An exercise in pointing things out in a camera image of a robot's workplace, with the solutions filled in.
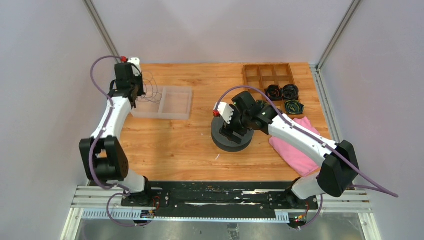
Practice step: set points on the aluminium corner frame post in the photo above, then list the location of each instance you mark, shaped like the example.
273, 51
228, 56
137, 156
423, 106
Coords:
97, 20
354, 5

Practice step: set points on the aluminium corner frame post right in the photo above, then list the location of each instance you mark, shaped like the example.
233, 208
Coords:
354, 5

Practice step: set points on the clear plastic divided tray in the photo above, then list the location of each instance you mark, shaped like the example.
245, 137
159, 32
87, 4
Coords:
165, 102

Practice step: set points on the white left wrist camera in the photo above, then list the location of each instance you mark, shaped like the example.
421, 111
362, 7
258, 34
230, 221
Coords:
136, 66

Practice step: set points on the dark grey filament spool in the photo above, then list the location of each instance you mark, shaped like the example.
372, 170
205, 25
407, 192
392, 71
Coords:
223, 142

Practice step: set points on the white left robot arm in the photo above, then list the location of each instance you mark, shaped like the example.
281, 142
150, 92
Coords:
103, 157

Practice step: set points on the aluminium rail frame front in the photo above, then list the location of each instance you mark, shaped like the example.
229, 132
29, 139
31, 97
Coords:
97, 214

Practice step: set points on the wooden compartment organizer tray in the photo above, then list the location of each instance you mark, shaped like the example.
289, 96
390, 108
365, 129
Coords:
277, 82

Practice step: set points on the pink cloth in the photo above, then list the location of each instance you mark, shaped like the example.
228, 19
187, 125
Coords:
296, 159

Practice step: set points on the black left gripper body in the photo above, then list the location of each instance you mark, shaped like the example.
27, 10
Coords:
138, 84

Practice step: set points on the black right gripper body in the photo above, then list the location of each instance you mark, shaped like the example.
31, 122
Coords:
239, 121

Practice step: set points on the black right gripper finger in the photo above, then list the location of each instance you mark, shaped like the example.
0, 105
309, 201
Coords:
238, 128
229, 134

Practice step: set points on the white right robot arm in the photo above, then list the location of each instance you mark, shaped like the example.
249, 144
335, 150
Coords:
337, 160

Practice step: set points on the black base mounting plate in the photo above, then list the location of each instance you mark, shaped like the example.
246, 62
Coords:
220, 199

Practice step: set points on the aluminium corner frame post left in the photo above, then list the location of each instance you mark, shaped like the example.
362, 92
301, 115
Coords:
97, 20

